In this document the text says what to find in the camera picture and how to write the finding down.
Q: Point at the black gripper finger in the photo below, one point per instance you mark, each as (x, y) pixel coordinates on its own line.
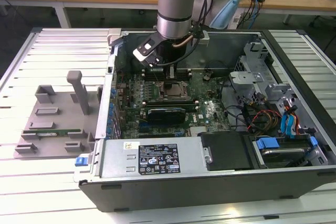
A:
(173, 87)

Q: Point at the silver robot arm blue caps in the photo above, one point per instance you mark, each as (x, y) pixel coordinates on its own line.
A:
(173, 11)

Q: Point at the CPU socket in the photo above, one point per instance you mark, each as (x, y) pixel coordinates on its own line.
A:
(158, 98)

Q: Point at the black RAM slot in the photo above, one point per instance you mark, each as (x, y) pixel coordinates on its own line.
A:
(183, 79)
(170, 101)
(170, 106)
(183, 74)
(183, 71)

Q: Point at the black graphics card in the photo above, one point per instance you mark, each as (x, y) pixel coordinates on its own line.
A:
(165, 115)

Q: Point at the coin cell battery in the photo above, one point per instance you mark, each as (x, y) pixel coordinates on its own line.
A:
(207, 77)

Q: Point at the green motherboard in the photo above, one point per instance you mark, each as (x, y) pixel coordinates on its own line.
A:
(207, 100)

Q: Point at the silver chipset heatsink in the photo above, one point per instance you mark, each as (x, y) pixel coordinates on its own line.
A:
(198, 129)

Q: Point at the blue card retention clip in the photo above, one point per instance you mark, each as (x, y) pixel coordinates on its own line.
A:
(108, 131)
(109, 123)
(110, 115)
(112, 107)
(113, 93)

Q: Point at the metal disk bay cage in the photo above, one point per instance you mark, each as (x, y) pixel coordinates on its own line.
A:
(245, 78)

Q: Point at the black plastic shroud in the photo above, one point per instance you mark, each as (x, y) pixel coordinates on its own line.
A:
(228, 153)

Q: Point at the silver power supply unit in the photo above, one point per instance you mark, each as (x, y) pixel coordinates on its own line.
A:
(113, 155)

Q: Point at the black open PC case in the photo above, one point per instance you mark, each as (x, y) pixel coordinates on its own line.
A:
(183, 195)

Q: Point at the hard disk in blue carrier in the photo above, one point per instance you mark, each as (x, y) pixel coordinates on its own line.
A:
(267, 142)

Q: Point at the green RAM stick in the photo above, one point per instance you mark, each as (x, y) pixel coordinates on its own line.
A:
(65, 131)

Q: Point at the grey parts rack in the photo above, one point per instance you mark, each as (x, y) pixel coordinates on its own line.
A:
(60, 119)

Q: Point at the blue case latch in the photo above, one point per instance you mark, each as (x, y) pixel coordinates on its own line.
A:
(80, 161)

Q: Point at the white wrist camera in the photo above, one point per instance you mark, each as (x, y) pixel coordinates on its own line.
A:
(141, 56)

